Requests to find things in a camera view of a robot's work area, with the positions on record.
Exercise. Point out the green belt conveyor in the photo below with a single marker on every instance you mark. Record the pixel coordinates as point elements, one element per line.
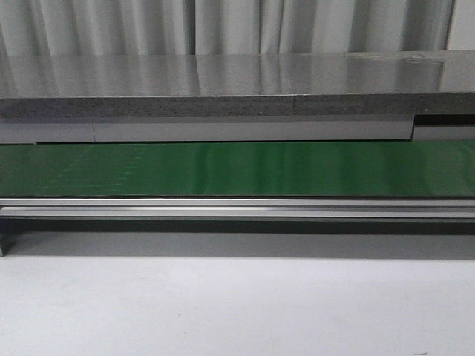
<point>358,171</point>

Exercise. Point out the grey stone counter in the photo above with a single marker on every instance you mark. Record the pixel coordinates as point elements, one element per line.
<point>401,96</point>

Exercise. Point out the white curtain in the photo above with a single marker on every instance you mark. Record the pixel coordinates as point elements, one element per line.
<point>55,28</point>

